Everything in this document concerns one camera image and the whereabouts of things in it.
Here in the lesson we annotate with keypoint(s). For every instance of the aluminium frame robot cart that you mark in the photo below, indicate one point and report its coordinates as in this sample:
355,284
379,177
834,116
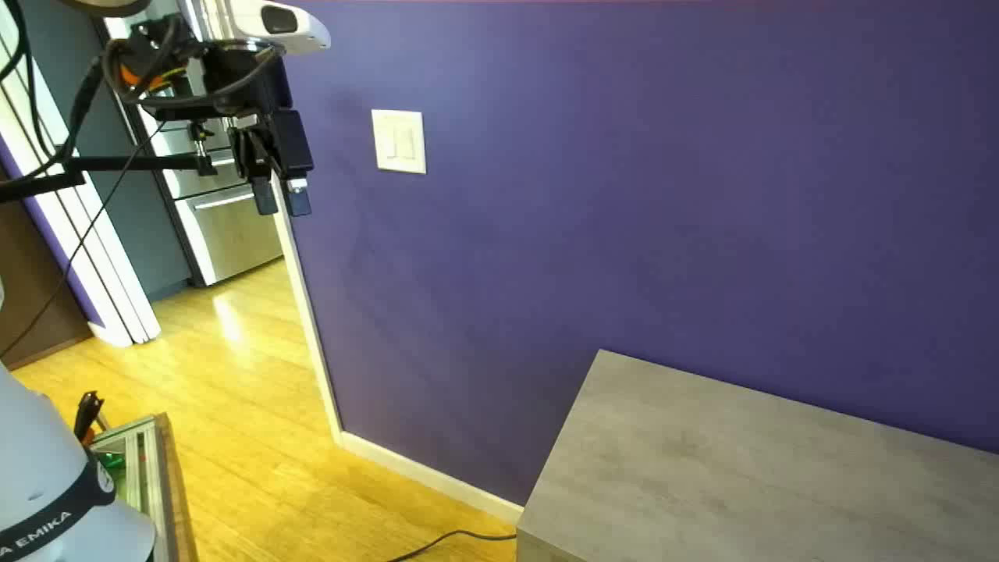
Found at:
147,478

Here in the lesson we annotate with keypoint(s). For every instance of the grey wooden cabinet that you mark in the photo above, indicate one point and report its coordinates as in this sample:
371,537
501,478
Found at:
671,467

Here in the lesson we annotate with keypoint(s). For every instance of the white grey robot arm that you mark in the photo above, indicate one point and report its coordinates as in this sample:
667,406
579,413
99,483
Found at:
58,502

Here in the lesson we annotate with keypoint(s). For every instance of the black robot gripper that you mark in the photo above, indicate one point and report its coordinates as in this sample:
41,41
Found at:
246,84

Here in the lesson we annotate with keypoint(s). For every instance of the white double light switch plate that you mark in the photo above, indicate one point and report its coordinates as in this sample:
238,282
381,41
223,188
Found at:
398,143

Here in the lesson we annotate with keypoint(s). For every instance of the black camera tripod stand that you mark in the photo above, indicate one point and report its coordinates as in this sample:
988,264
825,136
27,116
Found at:
68,174

